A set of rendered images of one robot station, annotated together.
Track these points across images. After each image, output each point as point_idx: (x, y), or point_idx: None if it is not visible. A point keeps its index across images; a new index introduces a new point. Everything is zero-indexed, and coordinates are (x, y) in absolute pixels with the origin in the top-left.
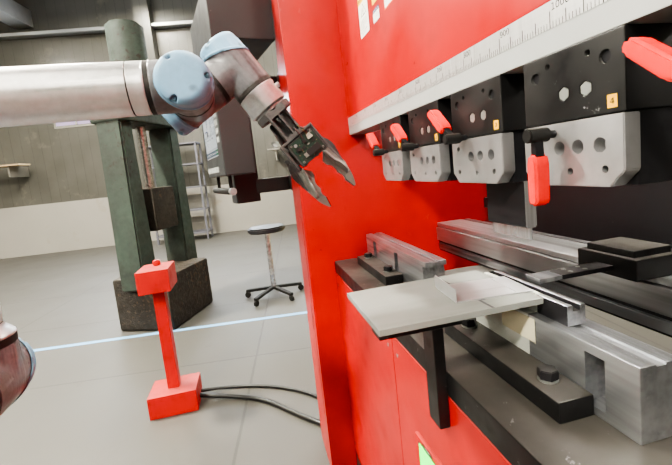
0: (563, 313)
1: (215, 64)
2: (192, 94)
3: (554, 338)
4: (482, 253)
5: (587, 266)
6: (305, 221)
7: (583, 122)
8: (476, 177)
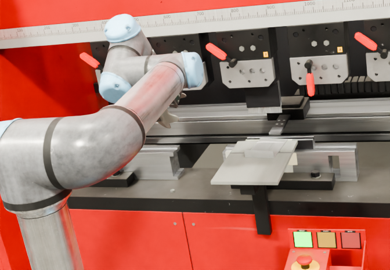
0: (310, 143)
1: (136, 43)
2: (202, 79)
3: (310, 157)
4: (162, 134)
5: (282, 118)
6: None
7: (327, 57)
8: (248, 84)
